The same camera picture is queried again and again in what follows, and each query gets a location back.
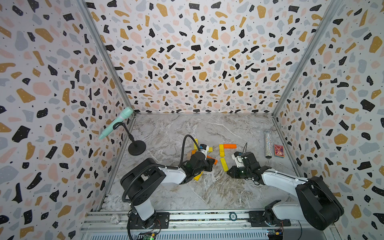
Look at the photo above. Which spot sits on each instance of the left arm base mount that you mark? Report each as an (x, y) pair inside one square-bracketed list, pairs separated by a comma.
[(150, 220)]

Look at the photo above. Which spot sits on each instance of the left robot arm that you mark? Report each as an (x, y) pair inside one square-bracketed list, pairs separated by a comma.
[(141, 182)]

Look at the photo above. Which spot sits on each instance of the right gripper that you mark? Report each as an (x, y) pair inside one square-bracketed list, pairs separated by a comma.
[(234, 175)]

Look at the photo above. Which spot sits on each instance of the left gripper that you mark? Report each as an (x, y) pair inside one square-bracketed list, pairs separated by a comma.
[(210, 162)]

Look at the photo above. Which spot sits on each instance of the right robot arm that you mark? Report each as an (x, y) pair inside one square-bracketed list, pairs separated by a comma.
[(314, 201)]

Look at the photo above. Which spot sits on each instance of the orange block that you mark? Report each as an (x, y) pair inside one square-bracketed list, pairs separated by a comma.
[(229, 146)]

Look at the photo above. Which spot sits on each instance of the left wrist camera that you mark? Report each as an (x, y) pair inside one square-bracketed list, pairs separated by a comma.
[(204, 149)]

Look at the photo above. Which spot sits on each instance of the black microphone stand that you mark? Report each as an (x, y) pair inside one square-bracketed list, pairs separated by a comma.
[(135, 148)]

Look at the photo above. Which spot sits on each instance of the yellow block bottom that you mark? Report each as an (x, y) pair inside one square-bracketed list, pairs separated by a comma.
[(198, 176)]

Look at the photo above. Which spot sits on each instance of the red playing card box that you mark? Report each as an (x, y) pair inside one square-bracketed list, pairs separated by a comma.
[(279, 151)]

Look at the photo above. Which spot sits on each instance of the mint green microphone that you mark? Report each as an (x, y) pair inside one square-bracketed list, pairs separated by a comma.
[(125, 114)]

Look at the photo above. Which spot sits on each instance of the yellow block top vertical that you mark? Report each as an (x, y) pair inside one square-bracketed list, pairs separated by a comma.
[(196, 145)]

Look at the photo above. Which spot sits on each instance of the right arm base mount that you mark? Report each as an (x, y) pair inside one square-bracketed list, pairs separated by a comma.
[(266, 219)]

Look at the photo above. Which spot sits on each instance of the orange block diagonal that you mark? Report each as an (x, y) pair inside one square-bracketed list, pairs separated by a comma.
[(215, 161)]

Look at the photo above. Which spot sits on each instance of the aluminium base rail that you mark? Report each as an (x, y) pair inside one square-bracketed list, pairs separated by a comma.
[(200, 225)]

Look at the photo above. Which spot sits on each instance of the glitter filled clear tube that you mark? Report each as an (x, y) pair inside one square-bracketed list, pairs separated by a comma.
[(268, 144)]

